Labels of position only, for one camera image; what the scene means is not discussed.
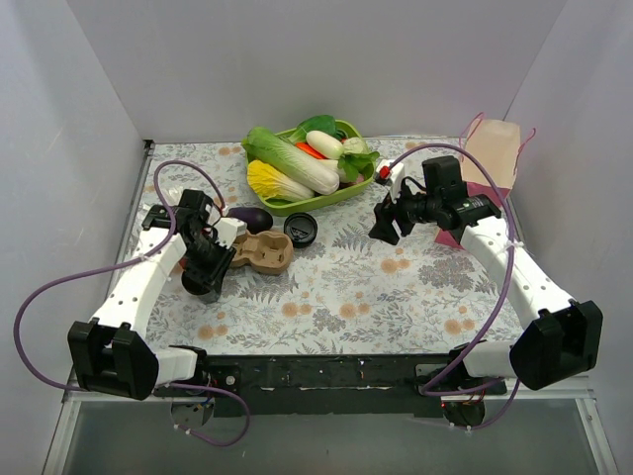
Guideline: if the black coffee cup lid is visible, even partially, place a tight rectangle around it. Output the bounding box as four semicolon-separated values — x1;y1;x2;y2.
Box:
283;213;317;248

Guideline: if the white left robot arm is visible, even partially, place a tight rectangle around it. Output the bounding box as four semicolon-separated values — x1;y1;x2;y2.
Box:
67;205;246;400

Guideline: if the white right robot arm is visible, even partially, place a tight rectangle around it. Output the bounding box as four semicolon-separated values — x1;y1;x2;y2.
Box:
369;156;603;394

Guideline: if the brown cardboard cup carrier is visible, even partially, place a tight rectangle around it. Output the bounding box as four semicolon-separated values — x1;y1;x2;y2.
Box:
230;231;294;275

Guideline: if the purple eggplant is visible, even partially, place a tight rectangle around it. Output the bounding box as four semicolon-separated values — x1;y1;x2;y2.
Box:
226;207;273;235

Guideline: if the floral patterned table mat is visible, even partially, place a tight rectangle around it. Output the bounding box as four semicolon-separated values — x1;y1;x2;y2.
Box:
98;136;554;356

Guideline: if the white radish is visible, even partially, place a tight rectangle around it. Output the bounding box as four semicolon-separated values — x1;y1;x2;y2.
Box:
306;131;344;160

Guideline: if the yellow napa cabbage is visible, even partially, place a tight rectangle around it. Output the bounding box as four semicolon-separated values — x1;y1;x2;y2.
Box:
246;160;315;203

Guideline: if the green napa cabbage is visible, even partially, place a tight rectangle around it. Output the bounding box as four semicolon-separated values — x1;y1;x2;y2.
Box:
242;127;339;195

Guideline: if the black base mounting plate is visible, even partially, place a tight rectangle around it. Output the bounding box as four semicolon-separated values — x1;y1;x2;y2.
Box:
152;353;507;420

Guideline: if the orange carrot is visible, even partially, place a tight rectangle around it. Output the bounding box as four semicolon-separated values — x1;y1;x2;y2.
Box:
295;142;325;160

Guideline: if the green leafy bok choy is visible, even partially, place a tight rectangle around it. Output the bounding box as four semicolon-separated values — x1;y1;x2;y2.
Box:
288;115;348;144

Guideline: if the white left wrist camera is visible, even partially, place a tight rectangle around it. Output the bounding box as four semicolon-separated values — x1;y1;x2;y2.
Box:
212;217;247;248

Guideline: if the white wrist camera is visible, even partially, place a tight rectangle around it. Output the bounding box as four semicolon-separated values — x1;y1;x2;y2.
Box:
374;159;406;203
212;217;247;248

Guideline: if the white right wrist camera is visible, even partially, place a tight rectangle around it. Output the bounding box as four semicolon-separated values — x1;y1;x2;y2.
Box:
374;159;406;203

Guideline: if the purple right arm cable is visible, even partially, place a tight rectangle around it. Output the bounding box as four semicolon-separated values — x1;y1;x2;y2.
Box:
378;142;521;429

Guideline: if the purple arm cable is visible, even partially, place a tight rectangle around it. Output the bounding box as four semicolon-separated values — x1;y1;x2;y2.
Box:
378;142;521;429
13;160;251;447

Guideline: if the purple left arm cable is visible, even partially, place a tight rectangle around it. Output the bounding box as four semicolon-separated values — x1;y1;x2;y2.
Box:
13;160;251;447

